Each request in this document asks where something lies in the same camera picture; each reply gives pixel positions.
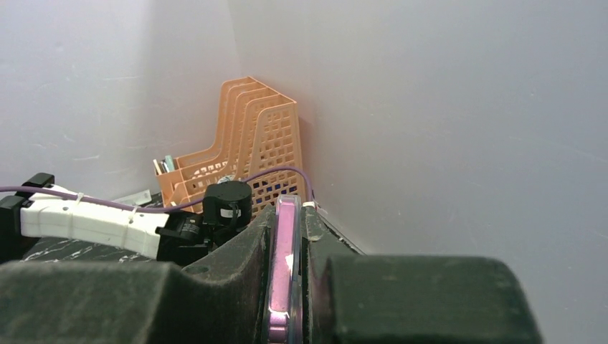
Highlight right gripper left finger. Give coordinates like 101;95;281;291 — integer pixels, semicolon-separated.
1;209;275;343

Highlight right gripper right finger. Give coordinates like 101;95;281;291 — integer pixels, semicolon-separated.
301;206;543;343

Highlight clear case phone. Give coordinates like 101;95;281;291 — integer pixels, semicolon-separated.
261;195;303;344

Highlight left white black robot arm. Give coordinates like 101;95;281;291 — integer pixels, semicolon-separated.
1;173;252;267

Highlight teal white eraser block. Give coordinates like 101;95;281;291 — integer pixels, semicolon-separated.
162;155;176;173

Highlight orange plastic file organizer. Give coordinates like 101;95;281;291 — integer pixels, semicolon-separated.
153;77;313;214

